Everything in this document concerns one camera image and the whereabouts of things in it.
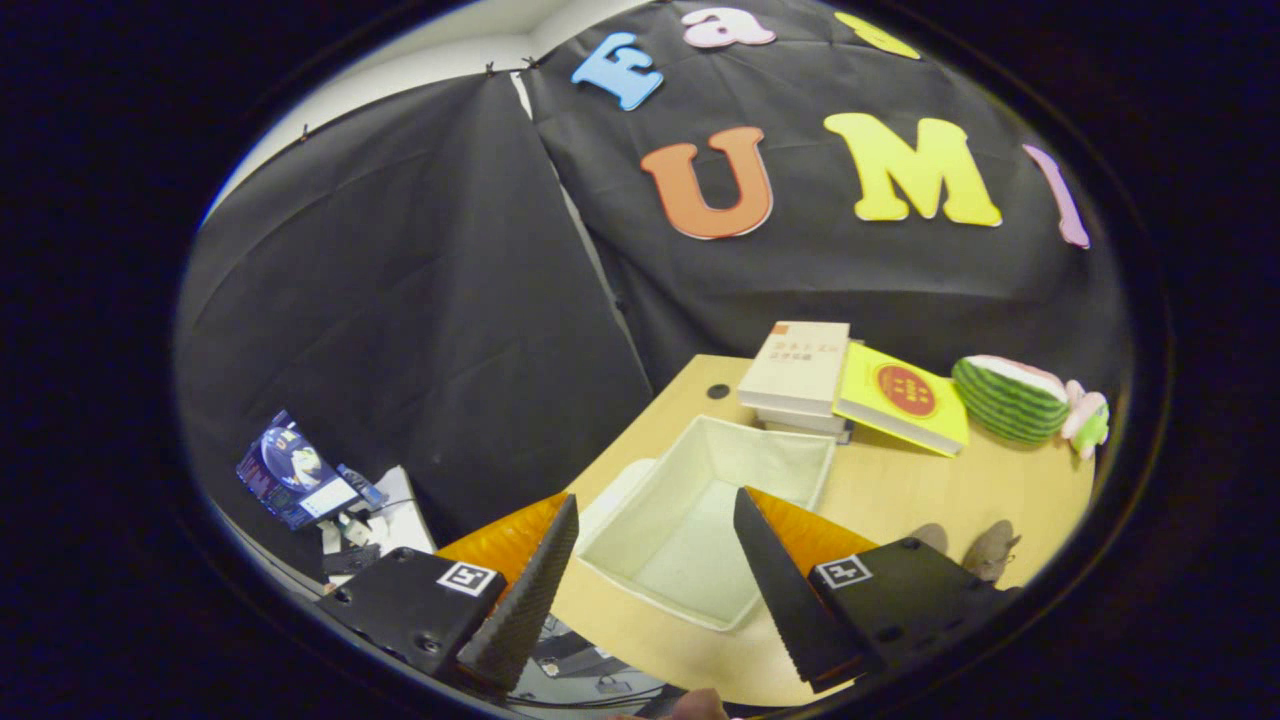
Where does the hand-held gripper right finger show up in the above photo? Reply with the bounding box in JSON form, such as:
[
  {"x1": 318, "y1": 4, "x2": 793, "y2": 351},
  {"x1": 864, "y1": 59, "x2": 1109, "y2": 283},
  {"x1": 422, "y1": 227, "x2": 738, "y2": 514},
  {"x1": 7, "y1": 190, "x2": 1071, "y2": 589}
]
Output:
[{"x1": 733, "y1": 486, "x2": 1019, "y2": 695}]

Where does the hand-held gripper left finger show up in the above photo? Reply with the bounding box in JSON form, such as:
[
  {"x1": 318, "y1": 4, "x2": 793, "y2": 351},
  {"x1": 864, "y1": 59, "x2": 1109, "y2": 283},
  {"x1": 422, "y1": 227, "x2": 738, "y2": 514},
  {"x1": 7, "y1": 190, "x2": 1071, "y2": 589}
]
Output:
[{"x1": 316, "y1": 492, "x2": 580, "y2": 695}]

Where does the pale green fabric storage box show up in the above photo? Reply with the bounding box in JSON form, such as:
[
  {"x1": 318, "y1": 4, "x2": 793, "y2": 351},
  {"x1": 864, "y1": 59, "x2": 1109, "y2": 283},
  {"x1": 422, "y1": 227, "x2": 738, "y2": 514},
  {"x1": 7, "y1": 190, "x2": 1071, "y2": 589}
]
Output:
[{"x1": 577, "y1": 415, "x2": 837, "y2": 633}]

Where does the blue printed box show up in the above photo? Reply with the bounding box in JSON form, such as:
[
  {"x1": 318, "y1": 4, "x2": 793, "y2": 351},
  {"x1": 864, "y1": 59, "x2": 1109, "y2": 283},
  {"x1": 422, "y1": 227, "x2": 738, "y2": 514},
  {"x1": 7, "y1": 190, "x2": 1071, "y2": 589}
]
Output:
[{"x1": 237, "y1": 410, "x2": 363, "y2": 530}]

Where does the black device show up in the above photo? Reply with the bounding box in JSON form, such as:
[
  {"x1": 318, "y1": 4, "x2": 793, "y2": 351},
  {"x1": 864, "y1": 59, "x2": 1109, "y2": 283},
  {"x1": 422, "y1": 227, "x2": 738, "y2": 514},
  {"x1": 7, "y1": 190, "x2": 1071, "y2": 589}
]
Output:
[{"x1": 321, "y1": 543, "x2": 382, "y2": 577}]

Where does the beige book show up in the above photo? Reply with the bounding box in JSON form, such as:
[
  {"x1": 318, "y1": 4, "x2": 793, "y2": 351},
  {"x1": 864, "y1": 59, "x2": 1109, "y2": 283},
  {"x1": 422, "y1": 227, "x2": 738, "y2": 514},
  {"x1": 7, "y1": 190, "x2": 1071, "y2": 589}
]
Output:
[{"x1": 738, "y1": 320, "x2": 851, "y2": 419}]

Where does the yellow book with red circle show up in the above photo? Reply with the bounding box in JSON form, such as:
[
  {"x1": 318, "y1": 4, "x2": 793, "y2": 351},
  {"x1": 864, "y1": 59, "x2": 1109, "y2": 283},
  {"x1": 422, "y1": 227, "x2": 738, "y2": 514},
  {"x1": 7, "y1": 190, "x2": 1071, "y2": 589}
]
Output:
[{"x1": 832, "y1": 342, "x2": 971, "y2": 458}]

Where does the watermelon slice plush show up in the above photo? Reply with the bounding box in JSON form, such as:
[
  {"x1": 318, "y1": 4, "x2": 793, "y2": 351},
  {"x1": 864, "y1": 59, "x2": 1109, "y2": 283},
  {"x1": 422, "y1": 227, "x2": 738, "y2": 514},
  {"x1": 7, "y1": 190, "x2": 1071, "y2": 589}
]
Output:
[{"x1": 950, "y1": 355, "x2": 1071, "y2": 446}]

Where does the pink and green plush toy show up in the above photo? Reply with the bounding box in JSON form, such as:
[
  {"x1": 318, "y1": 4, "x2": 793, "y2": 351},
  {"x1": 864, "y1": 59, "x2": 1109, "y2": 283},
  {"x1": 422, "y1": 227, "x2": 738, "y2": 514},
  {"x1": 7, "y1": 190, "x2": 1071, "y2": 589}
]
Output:
[{"x1": 1060, "y1": 378, "x2": 1111, "y2": 461}]

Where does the grey metal frame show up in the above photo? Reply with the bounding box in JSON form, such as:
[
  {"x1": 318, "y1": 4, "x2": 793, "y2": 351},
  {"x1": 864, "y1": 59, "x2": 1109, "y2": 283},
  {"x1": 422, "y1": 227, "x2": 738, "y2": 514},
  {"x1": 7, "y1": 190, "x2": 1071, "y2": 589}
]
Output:
[{"x1": 512, "y1": 614, "x2": 691, "y2": 713}]

